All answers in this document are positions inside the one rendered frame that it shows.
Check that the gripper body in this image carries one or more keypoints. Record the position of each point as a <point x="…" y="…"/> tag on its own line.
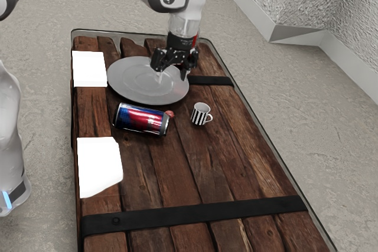
<point x="181" y="43"/>

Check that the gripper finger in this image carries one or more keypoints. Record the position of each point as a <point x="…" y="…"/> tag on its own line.
<point x="189" y="62"/>
<point x="159" y="60"/>

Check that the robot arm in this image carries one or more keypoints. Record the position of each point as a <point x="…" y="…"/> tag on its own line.
<point x="183" y="4"/>

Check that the grey round plate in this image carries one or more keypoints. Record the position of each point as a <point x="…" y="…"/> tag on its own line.
<point x="138" y="86"/>

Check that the small red fruit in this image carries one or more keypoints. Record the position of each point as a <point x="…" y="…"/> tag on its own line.
<point x="170" y="114"/>

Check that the black white striped cup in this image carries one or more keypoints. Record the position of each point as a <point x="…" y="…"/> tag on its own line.
<point x="198" y="115"/>

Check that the blue and red can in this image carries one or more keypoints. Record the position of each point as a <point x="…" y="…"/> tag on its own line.
<point x="138" y="119"/>

